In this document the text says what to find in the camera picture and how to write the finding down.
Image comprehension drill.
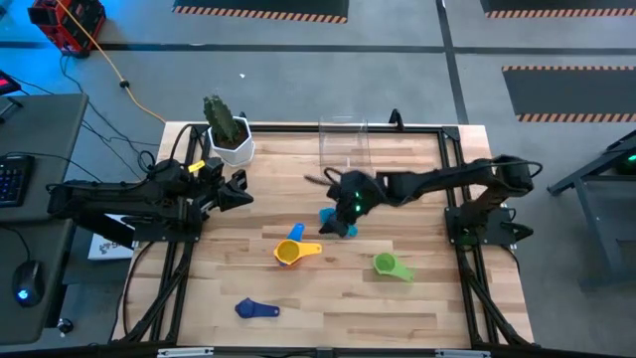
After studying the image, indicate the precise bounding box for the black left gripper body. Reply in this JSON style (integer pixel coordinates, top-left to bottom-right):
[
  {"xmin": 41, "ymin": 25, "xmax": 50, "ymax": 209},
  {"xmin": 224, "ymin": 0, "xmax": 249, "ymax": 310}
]
[{"xmin": 191, "ymin": 168, "xmax": 248, "ymax": 223}]

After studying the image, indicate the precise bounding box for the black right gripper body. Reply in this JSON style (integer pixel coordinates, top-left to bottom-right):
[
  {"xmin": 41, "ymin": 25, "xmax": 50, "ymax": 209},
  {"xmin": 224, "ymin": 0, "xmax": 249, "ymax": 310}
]
[{"xmin": 330, "ymin": 170, "xmax": 390, "ymax": 220}]

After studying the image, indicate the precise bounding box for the teal measuring cup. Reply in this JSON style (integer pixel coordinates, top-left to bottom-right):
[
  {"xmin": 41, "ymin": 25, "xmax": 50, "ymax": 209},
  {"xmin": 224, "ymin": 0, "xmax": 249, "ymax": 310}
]
[{"xmin": 318, "ymin": 207, "xmax": 360, "ymax": 239}]

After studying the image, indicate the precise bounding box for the yellow measuring cup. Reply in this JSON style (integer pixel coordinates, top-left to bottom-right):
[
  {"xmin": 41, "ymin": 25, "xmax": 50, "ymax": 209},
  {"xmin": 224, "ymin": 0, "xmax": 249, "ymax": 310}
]
[{"xmin": 272, "ymin": 238, "xmax": 324, "ymax": 268}]

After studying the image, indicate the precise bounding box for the clear plastic basket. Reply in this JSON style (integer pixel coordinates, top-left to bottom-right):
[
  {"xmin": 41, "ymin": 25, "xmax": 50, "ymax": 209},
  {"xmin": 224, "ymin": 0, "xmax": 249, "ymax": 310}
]
[{"xmin": 317, "ymin": 114, "xmax": 374, "ymax": 176}]

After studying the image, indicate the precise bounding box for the green measuring cup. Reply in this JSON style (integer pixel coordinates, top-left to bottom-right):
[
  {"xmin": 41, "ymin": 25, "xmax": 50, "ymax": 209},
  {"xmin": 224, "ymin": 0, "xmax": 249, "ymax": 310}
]
[{"xmin": 372, "ymin": 251, "xmax": 416, "ymax": 284}]

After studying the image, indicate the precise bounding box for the orange measuring cup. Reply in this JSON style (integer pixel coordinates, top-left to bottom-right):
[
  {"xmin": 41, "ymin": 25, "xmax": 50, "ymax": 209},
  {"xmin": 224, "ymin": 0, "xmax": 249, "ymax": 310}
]
[{"xmin": 272, "ymin": 238, "xmax": 304, "ymax": 269}]

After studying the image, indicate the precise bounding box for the dark blue measuring cup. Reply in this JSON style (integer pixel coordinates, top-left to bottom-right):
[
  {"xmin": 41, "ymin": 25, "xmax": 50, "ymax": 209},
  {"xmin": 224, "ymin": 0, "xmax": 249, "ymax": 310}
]
[{"xmin": 234, "ymin": 296, "xmax": 281, "ymax": 320}]

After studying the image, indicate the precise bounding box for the white hexagonal plant pot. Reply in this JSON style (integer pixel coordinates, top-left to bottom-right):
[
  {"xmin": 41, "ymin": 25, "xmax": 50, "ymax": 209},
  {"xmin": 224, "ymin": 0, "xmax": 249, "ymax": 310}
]
[{"xmin": 206, "ymin": 116, "xmax": 256, "ymax": 168}]

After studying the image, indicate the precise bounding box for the white cardboard box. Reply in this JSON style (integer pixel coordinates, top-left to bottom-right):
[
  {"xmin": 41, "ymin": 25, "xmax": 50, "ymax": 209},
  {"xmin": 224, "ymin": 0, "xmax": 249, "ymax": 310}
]
[{"xmin": 87, "ymin": 213, "xmax": 136, "ymax": 262}]

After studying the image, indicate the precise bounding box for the grey desk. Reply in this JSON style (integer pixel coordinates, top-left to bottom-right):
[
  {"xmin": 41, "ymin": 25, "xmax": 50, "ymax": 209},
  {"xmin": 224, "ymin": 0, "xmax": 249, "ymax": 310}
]
[{"xmin": 0, "ymin": 92, "xmax": 89, "ymax": 347}]

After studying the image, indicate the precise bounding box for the black hazard-striped floor mat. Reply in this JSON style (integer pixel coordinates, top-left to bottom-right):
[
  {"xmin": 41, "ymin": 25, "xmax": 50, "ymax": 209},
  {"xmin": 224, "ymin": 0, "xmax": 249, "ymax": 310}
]
[
  {"xmin": 172, "ymin": 0, "xmax": 351, "ymax": 25},
  {"xmin": 501, "ymin": 65, "xmax": 636, "ymax": 124},
  {"xmin": 479, "ymin": 0, "xmax": 636, "ymax": 20}
]

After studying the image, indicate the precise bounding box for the black backlit keyboard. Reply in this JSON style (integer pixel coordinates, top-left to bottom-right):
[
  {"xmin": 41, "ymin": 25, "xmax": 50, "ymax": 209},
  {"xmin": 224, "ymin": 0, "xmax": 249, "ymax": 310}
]
[{"xmin": 0, "ymin": 153, "xmax": 36, "ymax": 209}]

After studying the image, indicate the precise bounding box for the black computer mouse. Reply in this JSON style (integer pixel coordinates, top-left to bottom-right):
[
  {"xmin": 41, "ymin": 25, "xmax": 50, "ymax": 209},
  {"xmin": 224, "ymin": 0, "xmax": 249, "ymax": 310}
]
[{"xmin": 11, "ymin": 260, "xmax": 46, "ymax": 308}]

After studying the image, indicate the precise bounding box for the black device with red display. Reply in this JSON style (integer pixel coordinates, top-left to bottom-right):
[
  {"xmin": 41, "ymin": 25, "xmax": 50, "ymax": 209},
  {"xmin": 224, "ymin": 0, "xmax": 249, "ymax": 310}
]
[{"xmin": 0, "ymin": 69, "xmax": 23, "ymax": 97}]

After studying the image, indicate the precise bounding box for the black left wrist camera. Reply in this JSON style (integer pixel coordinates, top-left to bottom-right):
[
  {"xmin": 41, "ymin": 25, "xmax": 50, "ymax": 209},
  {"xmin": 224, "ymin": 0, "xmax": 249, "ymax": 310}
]
[{"xmin": 205, "ymin": 157, "xmax": 225, "ymax": 181}]

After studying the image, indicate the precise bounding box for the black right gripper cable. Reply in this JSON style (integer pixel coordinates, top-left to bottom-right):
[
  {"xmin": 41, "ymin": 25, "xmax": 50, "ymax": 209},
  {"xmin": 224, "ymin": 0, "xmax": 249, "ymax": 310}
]
[{"xmin": 303, "ymin": 167, "xmax": 349, "ymax": 188}]

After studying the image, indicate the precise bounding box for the black aluminium table frame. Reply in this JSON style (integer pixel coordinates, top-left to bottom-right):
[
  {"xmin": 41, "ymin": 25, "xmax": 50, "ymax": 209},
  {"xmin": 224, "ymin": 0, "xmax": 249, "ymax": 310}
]
[{"xmin": 111, "ymin": 107, "xmax": 534, "ymax": 349}]

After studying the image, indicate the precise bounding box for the yellow floor cable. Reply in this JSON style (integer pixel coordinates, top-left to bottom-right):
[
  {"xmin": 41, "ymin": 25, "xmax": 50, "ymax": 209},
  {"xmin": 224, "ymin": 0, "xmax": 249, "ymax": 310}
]
[{"xmin": 54, "ymin": 0, "xmax": 168, "ymax": 125}]

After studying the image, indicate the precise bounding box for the silver metal bracket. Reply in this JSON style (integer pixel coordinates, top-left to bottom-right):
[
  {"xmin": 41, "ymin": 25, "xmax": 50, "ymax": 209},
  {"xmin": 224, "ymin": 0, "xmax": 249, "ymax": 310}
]
[
  {"xmin": 157, "ymin": 346, "xmax": 215, "ymax": 358},
  {"xmin": 434, "ymin": 348, "xmax": 492, "ymax": 358}
]

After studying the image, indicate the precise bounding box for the red device with yellow cable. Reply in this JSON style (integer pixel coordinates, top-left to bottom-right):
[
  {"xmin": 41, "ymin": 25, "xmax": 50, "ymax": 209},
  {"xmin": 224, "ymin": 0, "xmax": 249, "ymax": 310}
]
[{"xmin": 27, "ymin": 0, "xmax": 107, "ymax": 60}]

